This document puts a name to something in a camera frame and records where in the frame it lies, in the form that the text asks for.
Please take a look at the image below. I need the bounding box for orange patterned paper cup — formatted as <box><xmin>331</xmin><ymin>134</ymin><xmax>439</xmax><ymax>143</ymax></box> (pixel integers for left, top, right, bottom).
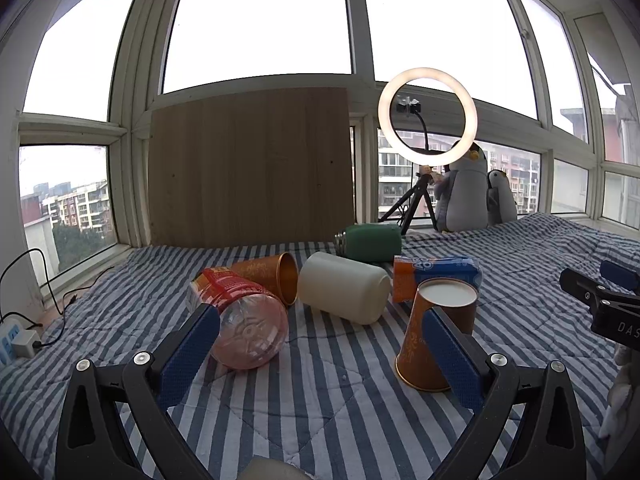
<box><xmin>395</xmin><ymin>278</ymin><xmax>478</xmax><ymax>392</ymax></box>

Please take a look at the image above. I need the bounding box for wooden board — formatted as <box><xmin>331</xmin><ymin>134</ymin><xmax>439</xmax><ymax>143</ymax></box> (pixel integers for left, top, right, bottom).
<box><xmin>149</xmin><ymin>88</ymin><xmax>355</xmax><ymax>248</ymax></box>

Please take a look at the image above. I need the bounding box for small grey penguin plush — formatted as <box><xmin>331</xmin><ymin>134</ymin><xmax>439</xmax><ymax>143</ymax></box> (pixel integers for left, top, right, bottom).
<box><xmin>487</xmin><ymin>169</ymin><xmax>518</xmax><ymax>226</ymax></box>

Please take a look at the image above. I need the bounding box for large grey penguin plush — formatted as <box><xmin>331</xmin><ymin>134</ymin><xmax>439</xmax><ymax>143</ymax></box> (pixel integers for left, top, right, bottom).
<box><xmin>434</xmin><ymin>143</ymin><xmax>488</xmax><ymax>232</ymax></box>

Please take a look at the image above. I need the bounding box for white plastic cup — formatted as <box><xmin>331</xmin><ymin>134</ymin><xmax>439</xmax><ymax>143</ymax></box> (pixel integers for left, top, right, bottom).
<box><xmin>297</xmin><ymin>252</ymin><xmax>392</xmax><ymax>325</ymax></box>

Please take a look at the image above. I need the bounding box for white power strip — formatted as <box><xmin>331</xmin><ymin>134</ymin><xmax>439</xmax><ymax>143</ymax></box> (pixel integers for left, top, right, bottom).
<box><xmin>0</xmin><ymin>315</ymin><xmax>40</xmax><ymax>367</ymax></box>

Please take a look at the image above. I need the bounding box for striped blue white quilt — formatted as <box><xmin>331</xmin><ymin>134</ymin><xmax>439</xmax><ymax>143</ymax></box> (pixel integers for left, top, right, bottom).
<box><xmin>1</xmin><ymin>214</ymin><xmax>639</xmax><ymax>479</ymax></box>

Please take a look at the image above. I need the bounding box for black tripod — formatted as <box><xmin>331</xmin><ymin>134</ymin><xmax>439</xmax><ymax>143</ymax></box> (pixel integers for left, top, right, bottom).
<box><xmin>378</xmin><ymin>166</ymin><xmax>438</xmax><ymax>235</ymax></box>

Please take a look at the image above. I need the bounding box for red clear plastic bottle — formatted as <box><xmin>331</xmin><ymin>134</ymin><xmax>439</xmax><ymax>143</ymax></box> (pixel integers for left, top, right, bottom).
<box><xmin>188</xmin><ymin>266</ymin><xmax>288</xmax><ymax>370</ymax></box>

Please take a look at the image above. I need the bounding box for phone holder clamp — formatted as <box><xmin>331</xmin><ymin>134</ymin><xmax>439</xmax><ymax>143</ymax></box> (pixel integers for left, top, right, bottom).
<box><xmin>396</xmin><ymin>96</ymin><xmax>431</xmax><ymax>154</ymax></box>

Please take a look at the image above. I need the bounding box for green metal flask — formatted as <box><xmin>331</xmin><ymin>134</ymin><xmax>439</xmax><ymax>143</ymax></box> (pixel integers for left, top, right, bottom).
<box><xmin>334</xmin><ymin>223</ymin><xmax>402</xmax><ymax>263</ymax></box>

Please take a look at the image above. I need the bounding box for ring light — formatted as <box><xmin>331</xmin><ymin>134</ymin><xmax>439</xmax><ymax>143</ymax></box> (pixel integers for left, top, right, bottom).
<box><xmin>378</xmin><ymin>67</ymin><xmax>478</xmax><ymax>167</ymax></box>

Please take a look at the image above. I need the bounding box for right gloved hand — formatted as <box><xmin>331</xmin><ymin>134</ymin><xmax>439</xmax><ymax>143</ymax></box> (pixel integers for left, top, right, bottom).
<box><xmin>599</xmin><ymin>344</ymin><xmax>634</xmax><ymax>439</ymax></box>

